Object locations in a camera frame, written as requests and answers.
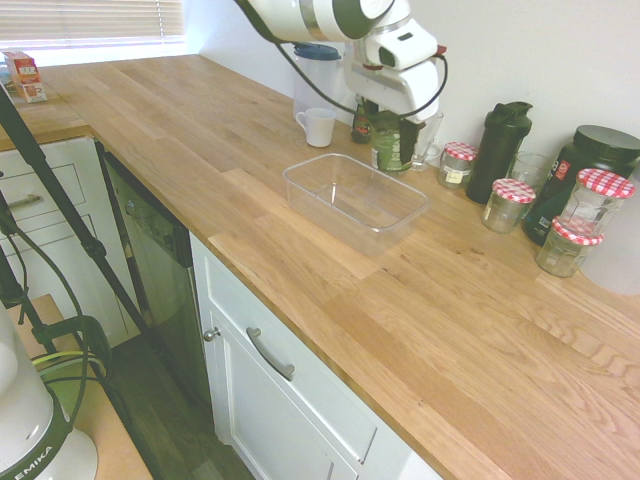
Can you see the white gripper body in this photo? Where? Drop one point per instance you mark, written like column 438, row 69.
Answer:
column 400, row 90

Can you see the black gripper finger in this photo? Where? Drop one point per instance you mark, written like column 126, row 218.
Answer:
column 371, row 107
column 409, row 142

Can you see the clear bottle with green lid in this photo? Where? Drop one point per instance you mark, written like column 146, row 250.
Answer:
column 387, row 145

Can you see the clear rectangular plastic container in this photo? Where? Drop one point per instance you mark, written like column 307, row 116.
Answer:
column 350, row 200

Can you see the tall clear drinking glass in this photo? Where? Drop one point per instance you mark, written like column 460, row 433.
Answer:
column 431, row 131

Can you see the spice jar with dark lid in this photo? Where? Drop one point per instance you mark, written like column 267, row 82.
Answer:
column 360, row 131

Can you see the glass jar red checked lid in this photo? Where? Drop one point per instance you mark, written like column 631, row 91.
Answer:
column 592, row 205
column 562, row 252
column 456, row 172
column 505, row 212

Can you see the white plastic mug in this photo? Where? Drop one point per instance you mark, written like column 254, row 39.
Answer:
column 320, row 130

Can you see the clear pitcher with teal lid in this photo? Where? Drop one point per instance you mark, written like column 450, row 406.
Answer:
column 312, row 80

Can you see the dark green shaker bottle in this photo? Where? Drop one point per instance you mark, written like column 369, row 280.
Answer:
column 495, row 155

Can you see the short clear drinking glass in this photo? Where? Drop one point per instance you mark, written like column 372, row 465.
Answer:
column 530, row 170

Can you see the dark Vega Sport tub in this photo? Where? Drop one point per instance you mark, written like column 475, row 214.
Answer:
column 600, row 150

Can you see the dark built-in dishwasher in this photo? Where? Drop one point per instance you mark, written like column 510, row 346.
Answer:
column 160, row 280

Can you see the silver cabinet knob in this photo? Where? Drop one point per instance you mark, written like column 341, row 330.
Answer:
column 211, row 334

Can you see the white window blind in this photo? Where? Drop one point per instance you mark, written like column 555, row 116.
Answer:
column 90, row 22

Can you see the white kitchen base cabinet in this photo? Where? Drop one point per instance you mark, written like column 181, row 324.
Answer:
column 300, row 425

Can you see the red and white carton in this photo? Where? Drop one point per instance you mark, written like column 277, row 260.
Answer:
column 27, row 77

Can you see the black camera tripod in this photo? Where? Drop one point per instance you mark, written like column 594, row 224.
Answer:
column 94, row 248
column 75, row 175

